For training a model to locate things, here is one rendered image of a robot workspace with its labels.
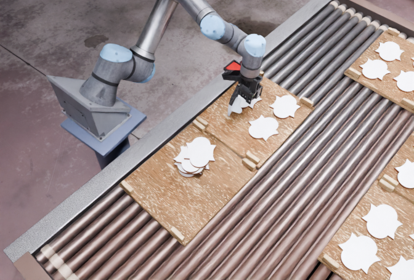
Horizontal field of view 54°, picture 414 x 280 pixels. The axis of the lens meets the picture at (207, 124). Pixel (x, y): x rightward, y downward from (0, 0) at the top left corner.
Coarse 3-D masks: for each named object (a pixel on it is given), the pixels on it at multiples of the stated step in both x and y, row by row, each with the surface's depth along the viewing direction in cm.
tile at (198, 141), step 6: (198, 138) 159; (204, 138) 159; (186, 144) 159; (192, 144) 158; (198, 144) 158; (204, 144) 158; (192, 150) 156; (198, 150) 156; (204, 150) 156; (210, 150) 156; (186, 156) 154; (192, 156) 154; (198, 156) 155; (204, 156) 155; (210, 156) 155; (192, 162) 153; (198, 162) 153; (204, 162) 153
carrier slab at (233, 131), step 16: (224, 96) 182; (272, 96) 182; (208, 112) 176; (224, 112) 176; (256, 112) 177; (272, 112) 177; (304, 112) 177; (208, 128) 171; (224, 128) 171; (240, 128) 171; (288, 128) 172; (224, 144) 168; (240, 144) 166; (256, 144) 167; (272, 144) 167
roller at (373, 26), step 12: (372, 24) 215; (360, 36) 209; (348, 48) 204; (336, 60) 198; (324, 72) 194; (312, 84) 189; (300, 96) 184; (240, 156) 165; (156, 240) 144; (144, 252) 141; (132, 264) 139; (120, 276) 136
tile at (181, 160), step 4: (184, 148) 158; (184, 152) 157; (180, 156) 156; (184, 156) 156; (180, 160) 155; (184, 160) 155; (188, 160) 155; (184, 164) 154; (188, 164) 154; (184, 168) 153; (188, 168) 153; (192, 168) 153; (196, 168) 153; (188, 172) 153; (192, 172) 152
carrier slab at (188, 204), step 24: (168, 144) 166; (216, 144) 166; (144, 168) 159; (168, 168) 159; (216, 168) 160; (240, 168) 160; (144, 192) 153; (168, 192) 153; (192, 192) 153; (216, 192) 153; (168, 216) 147; (192, 216) 147
